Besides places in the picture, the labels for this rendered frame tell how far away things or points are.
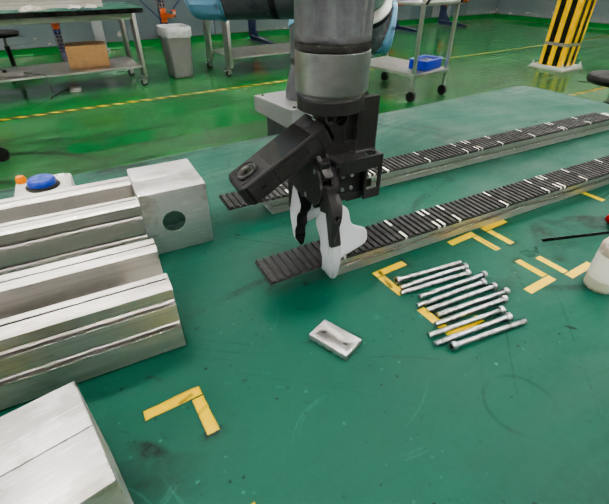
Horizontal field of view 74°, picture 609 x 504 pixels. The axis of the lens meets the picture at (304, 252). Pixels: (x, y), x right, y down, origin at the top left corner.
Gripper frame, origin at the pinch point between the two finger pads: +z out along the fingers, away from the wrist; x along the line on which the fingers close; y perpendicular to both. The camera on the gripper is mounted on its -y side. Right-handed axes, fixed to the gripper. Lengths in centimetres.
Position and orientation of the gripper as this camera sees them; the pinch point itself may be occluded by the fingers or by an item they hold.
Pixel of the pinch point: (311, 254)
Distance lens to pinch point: 53.0
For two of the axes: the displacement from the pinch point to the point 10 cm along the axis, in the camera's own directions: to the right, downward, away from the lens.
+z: 0.0, 8.2, 5.8
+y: 8.9, -2.7, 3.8
